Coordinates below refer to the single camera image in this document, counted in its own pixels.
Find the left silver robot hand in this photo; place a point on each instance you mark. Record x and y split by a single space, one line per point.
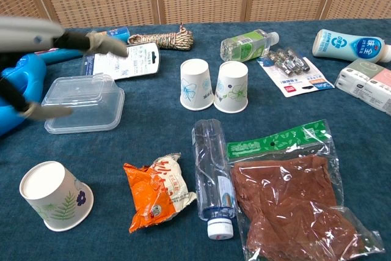
24 35

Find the paper cup fern purple flower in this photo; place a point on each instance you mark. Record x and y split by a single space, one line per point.
52 197

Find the paper cup blue flower print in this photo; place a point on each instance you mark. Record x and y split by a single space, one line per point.
195 86

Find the paper cup green flower print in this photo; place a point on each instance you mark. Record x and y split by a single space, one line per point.
230 90

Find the blue detergent pump bottle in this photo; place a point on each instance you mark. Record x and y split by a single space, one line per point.
30 74

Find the clear plastic food container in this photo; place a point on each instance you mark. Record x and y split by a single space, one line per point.
82 105

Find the blue plastic wrap box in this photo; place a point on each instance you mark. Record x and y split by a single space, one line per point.
117 32

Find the white card blister pack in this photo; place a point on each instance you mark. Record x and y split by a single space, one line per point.
134 65

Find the orange white snack bag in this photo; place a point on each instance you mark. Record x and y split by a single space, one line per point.
155 190

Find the small clear bottle green label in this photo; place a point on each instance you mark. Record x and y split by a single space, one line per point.
247 44

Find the empty clear water bottle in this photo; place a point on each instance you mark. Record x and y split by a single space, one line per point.
212 175

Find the metal clips on card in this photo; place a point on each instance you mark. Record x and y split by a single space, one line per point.
293 80

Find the brown cloth in clear bag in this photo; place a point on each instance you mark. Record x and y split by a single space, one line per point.
290 200

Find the white blue drink bottle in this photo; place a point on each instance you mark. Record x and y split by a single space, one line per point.
345 44

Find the multicolour tissue pack row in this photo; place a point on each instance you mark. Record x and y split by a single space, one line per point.
369 86

